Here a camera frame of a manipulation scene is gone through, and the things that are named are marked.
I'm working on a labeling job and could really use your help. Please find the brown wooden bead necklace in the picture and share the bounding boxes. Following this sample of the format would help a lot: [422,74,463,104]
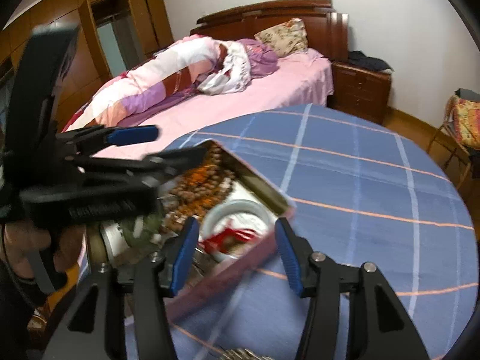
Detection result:
[160,144,238,233]

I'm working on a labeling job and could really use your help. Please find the dark green jade bangle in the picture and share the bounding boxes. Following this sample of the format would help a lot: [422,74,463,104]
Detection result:
[118,213,164,247]

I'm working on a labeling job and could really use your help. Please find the pink metal tin box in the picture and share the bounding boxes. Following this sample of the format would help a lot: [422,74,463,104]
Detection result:
[86,139,295,320]

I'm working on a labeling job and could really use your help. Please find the pale jade bangle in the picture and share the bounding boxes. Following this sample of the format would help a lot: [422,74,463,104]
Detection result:
[199,199,276,263]

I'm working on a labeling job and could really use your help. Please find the red knot tassel charm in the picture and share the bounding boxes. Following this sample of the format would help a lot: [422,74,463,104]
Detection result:
[200,227,260,254]

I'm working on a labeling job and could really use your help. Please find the metallic silver bead necklace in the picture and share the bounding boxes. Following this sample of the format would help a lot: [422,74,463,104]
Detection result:
[217,348,275,360]

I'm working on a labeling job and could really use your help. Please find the person's left hand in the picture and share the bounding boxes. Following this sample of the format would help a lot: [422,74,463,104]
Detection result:
[1,221,86,279]

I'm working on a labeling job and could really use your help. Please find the pink purple patchwork quilt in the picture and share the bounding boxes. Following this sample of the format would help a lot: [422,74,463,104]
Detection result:
[61,34,252,132]

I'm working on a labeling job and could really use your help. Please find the wooden wardrobe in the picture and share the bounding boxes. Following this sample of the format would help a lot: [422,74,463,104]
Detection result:
[1,0,173,130]

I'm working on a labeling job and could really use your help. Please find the purple garment on bed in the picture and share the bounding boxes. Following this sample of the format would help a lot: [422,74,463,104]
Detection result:
[238,38,278,79]

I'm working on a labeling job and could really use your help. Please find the blue plaid tablecloth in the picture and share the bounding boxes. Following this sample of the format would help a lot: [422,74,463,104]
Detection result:
[78,103,479,360]

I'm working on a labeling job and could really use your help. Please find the pink bed sheet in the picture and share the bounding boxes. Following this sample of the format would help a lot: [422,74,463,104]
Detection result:
[97,49,334,159]

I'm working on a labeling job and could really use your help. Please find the floral pillow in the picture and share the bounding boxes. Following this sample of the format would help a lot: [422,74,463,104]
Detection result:
[254,18,308,58]

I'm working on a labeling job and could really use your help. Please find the rattan chair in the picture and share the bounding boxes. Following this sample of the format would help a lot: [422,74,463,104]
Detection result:
[426,90,479,190]

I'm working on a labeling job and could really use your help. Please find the wooden bed headboard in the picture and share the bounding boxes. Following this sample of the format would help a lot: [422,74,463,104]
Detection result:
[190,0,349,62]

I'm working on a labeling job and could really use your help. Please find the wooden nightstand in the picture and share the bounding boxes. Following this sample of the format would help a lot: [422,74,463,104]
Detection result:
[328,62,391,125]

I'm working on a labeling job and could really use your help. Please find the dark clothes on nightstand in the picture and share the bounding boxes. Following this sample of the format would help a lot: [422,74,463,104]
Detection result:
[348,50,394,74]

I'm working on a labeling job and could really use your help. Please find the colourful striped cushion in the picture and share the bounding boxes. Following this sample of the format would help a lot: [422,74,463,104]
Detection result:
[451,95,480,150]

